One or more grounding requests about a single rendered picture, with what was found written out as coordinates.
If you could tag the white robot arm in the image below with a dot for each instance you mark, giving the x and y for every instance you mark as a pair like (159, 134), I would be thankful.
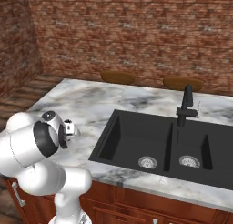
(36, 160)

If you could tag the brown wooden cabinet door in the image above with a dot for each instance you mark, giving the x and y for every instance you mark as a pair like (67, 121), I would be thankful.
(36, 208)

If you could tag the black sink tap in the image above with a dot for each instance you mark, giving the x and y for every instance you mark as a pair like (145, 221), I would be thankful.
(185, 106)

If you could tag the black double sink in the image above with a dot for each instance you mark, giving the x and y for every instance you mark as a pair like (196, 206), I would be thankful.
(133, 136)

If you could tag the silver sink drain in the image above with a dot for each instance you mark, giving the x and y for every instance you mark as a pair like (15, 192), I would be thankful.
(189, 161)
(147, 162)

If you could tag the brown wooden drawer front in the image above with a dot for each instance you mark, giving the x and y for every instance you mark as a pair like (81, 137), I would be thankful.
(164, 208)

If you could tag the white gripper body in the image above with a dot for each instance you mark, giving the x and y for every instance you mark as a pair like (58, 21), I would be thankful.
(70, 128)

